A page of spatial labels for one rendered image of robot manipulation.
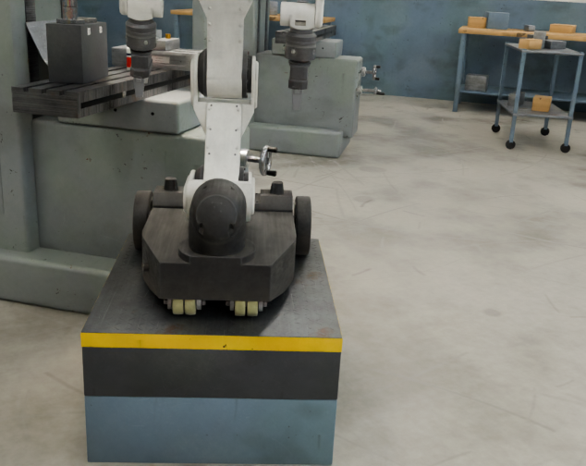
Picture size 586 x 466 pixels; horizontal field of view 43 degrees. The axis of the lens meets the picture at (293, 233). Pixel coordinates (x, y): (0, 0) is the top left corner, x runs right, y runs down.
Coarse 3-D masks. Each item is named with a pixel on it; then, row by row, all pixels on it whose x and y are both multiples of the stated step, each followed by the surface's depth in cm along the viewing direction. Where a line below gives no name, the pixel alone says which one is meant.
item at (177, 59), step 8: (112, 48) 292; (120, 48) 291; (112, 56) 293; (120, 56) 292; (152, 56) 289; (160, 56) 289; (168, 56) 288; (176, 56) 287; (184, 56) 286; (192, 56) 285; (112, 64) 294; (120, 64) 293; (160, 64) 289; (168, 64) 289; (176, 64) 288; (184, 64) 287
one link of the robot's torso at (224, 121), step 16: (192, 64) 218; (256, 64) 219; (192, 80) 219; (256, 80) 219; (192, 96) 221; (256, 96) 222; (208, 112) 220; (224, 112) 220; (240, 112) 221; (208, 128) 219; (224, 128) 219; (240, 128) 222; (208, 144) 218; (224, 144) 218; (208, 160) 217; (224, 160) 217; (208, 176) 215; (224, 176) 215; (240, 176) 216
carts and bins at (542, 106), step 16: (544, 32) 625; (528, 48) 615; (544, 48) 635; (560, 48) 636; (576, 80) 610; (512, 96) 655; (544, 96) 645; (576, 96) 614; (496, 112) 698; (512, 112) 627; (528, 112) 632; (544, 112) 636; (560, 112) 640; (496, 128) 703; (512, 128) 627; (544, 128) 699; (512, 144) 631
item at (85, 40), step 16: (48, 32) 237; (64, 32) 237; (80, 32) 236; (96, 32) 248; (48, 48) 239; (64, 48) 238; (80, 48) 238; (96, 48) 249; (48, 64) 241; (64, 64) 240; (80, 64) 239; (96, 64) 250; (64, 80) 242; (80, 80) 241
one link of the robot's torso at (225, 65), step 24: (216, 0) 206; (240, 0) 207; (216, 24) 209; (240, 24) 210; (216, 48) 213; (240, 48) 213; (216, 72) 215; (240, 72) 215; (216, 96) 221; (240, 96) 221
